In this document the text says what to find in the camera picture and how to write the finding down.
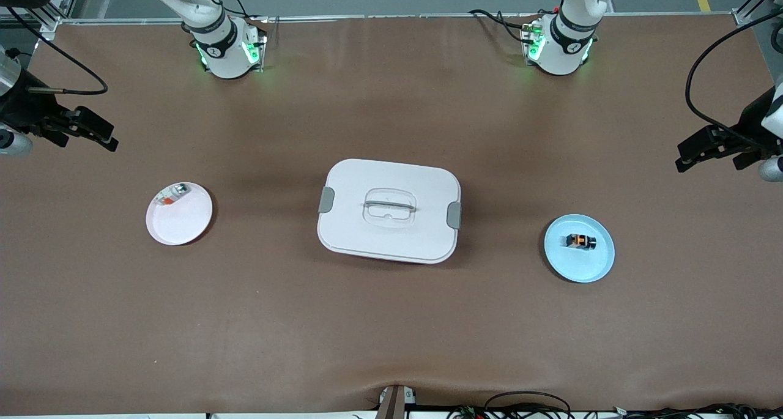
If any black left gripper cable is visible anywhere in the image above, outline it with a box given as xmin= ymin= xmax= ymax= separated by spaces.
xmin=685 ymin=9 xmax=783 ymax=152

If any pink round plate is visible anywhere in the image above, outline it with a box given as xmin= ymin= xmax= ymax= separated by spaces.
xmin=146 ymin=182 xmax=213 ymax=246

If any white lidded plastic box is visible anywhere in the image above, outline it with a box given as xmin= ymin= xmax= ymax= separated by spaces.
xmin=317 ymin=158 xmax=462 ymax=265

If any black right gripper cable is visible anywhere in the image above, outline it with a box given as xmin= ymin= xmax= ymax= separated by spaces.
xmin=6 ymin=6 xmax=109 ymax=97

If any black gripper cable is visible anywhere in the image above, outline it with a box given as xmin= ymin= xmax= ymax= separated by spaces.
xmin=685 ymin=9 xmax=783 ymax=152
xmin=6 ymin=6 xmax=109 ymax=97

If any aluminium frame rack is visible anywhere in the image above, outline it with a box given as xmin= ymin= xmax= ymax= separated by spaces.
xmin=737 ymin=0 xmax=783 ymax=28
xmin=0 ymin=0 xmax=83 ymax=34

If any black cable bundle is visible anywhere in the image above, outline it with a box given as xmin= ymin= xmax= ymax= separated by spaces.
xmin=447 ymin=391 xmax=576 ymax=419
xmin=615 ymin=402 xmax=783 ymax=419

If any light blue round plate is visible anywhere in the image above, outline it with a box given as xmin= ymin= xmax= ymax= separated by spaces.
xmin=544 ymin=214 xmax=615 ymax=283

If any silver table edge rail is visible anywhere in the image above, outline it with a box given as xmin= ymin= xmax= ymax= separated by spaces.
xmin=73 ymin=14 xmax=738 ymax=25

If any black arm base cable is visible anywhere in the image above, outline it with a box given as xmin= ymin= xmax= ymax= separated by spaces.
xmin=469 ymin=8 xmax=539 ymax=43

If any brown camera mount post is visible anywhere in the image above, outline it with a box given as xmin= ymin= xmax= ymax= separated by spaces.
xmin=375 ymin=385 xmax=418 ymax=419

